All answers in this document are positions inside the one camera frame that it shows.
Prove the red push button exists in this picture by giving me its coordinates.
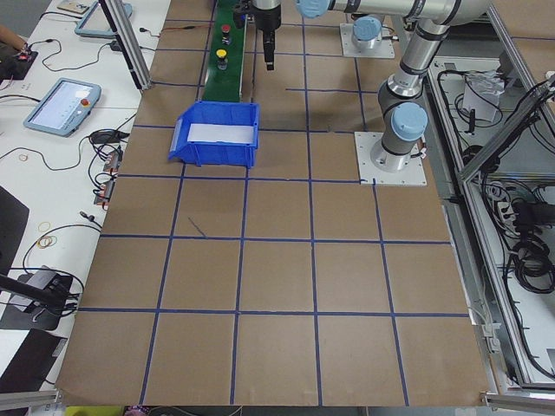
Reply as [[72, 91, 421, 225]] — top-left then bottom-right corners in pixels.
[[220, 24, 231, 45]]

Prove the yellow push button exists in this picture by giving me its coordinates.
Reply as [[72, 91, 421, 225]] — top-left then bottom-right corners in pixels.
[[215, 49, 228, 71]]

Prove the green conveyor belt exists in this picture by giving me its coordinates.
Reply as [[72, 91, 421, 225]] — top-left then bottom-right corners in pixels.
[[202, 1, 246, 102]]

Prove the blue bin with white foam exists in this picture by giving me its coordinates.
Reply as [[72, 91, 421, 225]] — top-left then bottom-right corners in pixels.
[[168, 101, 260, 168]]

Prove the white foam pad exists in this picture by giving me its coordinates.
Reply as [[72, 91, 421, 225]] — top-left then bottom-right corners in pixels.
[[187, 123, 254, 145]]

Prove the black power adapter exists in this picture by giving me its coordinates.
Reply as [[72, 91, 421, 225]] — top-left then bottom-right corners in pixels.
[[109, 40, 123, 53]]

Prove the far teach pendant tablet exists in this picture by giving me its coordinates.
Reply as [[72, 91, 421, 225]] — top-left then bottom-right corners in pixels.
[[75, 1, 115, 39]]

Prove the teach pendant tablet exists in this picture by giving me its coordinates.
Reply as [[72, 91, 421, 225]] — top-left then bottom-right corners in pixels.
[[23, 78, 101, 137], [75, 1, 115, 39]]

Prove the near teach pendant tablet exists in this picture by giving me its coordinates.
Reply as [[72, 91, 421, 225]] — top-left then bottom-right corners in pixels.
[[23, 78, 101, 137]]

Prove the aluminium frame post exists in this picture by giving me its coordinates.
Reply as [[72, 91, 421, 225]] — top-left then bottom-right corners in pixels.
[[99, 0, 152, 91]]

